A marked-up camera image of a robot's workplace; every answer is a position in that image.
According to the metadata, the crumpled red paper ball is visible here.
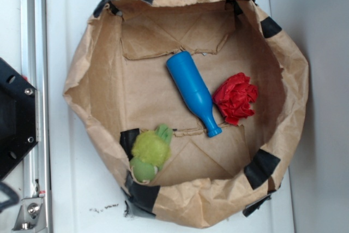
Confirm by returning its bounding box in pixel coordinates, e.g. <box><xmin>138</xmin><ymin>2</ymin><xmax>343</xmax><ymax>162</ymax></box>
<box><xmin>212</xmin><ymin>73</ymin><xmax>258</xmax><ymax>126</ymax></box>

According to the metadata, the aluminium frame rail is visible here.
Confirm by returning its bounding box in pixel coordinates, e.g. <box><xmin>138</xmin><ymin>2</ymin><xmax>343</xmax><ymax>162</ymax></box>
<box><xmin>21</xmin><ymin>0</ymin><xmax>53</xmax><ymax>232</ymax></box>

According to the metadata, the brown paper bag bin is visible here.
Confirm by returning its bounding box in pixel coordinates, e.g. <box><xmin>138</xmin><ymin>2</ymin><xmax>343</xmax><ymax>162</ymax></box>
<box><xmin>64</xmin><ymin>0</ymin><xmax>309</xmax><ymax>228</ymax></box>

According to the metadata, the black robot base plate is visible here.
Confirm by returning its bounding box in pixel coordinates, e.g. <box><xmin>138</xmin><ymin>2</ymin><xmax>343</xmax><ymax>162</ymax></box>
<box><xmin>1</xmin><ymin>59</ymin><xmax>38</xmax><ymax>180</ymax></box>

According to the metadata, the white tray surface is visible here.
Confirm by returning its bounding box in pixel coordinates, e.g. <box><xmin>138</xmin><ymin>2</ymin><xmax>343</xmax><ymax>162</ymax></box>
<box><xmin>45</xmin><ymin>0</ymin><xmax>296</xmax><ymax>233</ymax></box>

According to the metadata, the blue plastic bottle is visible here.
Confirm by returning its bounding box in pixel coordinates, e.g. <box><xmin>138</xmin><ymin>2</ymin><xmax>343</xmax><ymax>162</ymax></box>
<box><xmin>166</xmin><ymin>51</ymin><xmax>222</xmax><ymax>138</ymax></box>

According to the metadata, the metal corner bracket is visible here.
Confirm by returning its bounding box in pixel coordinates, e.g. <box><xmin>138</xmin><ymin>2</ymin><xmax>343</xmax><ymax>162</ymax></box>
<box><xmin>11</xmin><ymin>198</ymin><xmax>46</xmax><ymax>232</ymax></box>

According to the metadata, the green plush toy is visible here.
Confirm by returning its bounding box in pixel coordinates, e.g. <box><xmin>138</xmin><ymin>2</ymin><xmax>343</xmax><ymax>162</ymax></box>
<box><xmin>130</xmin><ymin>124</ymin><xmax>173</xmax><ymax>184</ymax></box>

